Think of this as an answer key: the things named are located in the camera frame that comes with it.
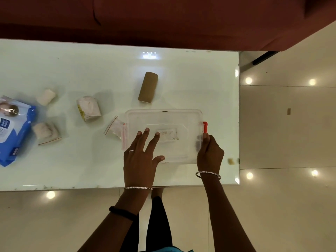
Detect person's right hand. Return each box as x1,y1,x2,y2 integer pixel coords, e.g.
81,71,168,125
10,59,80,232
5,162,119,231
197,133,225,179

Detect person's left hand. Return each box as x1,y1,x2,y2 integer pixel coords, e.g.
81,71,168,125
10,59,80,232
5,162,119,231
123,128,165,188

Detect clear plastic box with red clips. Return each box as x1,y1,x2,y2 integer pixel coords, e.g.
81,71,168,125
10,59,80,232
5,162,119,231
121,109,208,165

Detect person's right forearm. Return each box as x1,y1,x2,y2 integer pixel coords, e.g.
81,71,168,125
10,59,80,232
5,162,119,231
201,177,257,252

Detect person's left forearm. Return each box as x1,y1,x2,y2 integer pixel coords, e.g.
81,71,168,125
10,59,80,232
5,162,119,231
78,188,153,252

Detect clear zip bag with red strip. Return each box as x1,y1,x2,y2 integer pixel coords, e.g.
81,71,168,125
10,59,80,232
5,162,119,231
104,116,125,139

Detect brown cardboard tube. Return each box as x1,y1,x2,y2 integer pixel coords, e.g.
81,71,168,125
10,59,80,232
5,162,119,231
138,72,159,104

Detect white pouch with yellow print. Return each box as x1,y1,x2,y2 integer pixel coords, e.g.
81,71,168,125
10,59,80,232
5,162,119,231
76,96,102,122

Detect black wrist band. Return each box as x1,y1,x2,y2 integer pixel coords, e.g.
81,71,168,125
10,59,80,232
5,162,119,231
109,206,139,222

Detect teal garment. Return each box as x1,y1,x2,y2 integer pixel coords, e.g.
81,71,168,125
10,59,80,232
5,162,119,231
138,246,194,252

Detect clear bag with beige contents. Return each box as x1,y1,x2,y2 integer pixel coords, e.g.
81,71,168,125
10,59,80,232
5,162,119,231
32,122,62,146

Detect black sofa leg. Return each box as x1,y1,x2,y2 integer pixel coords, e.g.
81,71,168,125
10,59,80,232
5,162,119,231
253,51,279,66

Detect small white wrapped block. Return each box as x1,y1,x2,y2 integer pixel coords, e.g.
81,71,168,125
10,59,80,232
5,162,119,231
36,89,57,106

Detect maroon sofa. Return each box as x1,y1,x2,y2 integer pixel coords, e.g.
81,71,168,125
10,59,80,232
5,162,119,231
0,0,336,52

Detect blue wet wipes packet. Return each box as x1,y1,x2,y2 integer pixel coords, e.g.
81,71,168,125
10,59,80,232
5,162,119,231
0,95,37,167

